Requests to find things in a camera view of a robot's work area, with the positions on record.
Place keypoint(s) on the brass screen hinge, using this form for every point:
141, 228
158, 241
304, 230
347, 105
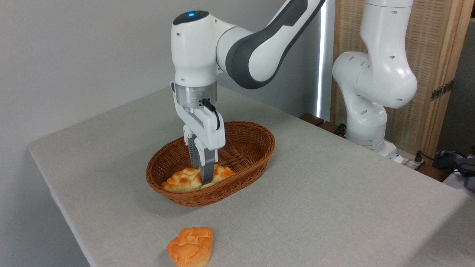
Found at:
441, 90

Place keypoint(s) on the small round bread bun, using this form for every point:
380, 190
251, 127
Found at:
190, 246

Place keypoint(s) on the wooden rattan folding screen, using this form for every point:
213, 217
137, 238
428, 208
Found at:
434, 37

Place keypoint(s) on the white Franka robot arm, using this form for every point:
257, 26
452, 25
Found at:
374, 78

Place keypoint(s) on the long braided bread loaf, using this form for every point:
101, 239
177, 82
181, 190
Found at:
182, 181

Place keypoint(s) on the dark brown wooden block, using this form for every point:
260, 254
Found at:
311, 119
329, 127

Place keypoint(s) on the dark grey bag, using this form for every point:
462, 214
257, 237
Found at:
460, 167

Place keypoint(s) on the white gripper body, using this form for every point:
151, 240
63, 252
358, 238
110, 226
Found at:
207, 129

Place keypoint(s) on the brown oval wicker basket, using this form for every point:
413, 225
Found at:
248, 148

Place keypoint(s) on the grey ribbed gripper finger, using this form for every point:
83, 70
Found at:
192, 148
208, 163

